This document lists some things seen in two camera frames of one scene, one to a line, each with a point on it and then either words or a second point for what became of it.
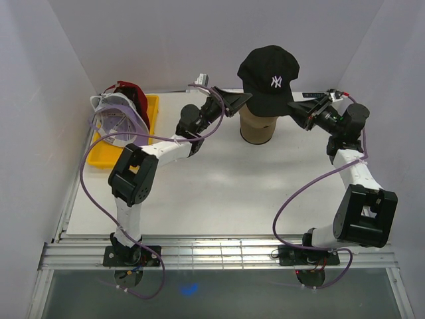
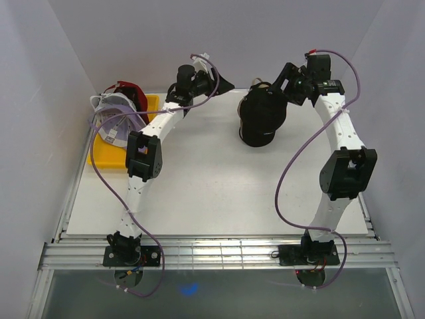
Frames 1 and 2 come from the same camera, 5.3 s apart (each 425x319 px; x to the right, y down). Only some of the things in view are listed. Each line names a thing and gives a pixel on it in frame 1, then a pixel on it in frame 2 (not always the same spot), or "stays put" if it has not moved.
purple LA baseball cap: x=114 y=118 stays put
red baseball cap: x=137 y=96 stays put
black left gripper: x=232 y=101 to x=224 y=87
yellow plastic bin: x=105 y=154 stays put
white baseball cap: x=111 y=98 stays put
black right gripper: x=307 y=111 to x=289 y=72
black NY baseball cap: x=267 y=72 to x=262 y=112
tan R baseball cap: x=255 y=129 to x=261 y=86
